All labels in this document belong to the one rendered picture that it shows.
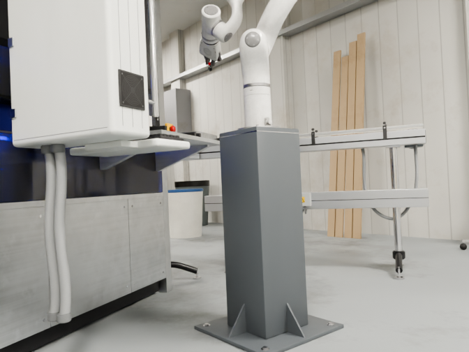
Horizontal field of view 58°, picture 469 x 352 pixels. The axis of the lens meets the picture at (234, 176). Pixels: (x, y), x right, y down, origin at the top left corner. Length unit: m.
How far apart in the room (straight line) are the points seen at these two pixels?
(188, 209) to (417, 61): 3.02
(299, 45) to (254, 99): 4.11
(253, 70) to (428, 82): 3.14
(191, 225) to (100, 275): 3.20
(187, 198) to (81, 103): 3.85
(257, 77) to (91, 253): 1.09
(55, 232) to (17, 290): 0.31
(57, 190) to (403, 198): 2.18
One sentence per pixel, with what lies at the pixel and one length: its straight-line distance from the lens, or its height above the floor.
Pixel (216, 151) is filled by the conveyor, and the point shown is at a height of 0.89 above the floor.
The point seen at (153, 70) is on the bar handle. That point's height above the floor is 1.04.
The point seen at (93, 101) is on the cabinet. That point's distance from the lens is 1.42.
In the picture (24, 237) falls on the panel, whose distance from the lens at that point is 1.82.
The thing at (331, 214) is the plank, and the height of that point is 0.25.
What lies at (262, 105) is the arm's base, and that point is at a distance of 1.84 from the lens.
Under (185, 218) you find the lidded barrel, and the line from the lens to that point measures 5.23.
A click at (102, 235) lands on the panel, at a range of 2.15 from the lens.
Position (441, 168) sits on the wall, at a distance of 4.66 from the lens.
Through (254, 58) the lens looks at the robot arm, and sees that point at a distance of 1.85.
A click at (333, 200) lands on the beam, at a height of 0.49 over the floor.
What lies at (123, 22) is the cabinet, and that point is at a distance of 1.48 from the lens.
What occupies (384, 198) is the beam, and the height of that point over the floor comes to 0.49.
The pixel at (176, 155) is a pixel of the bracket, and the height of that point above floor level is 0.81.
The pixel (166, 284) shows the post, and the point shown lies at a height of 0.05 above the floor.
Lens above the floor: 0.63
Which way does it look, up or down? 1 degrees up
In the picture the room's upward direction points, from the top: 3 degrees counter-clockwise
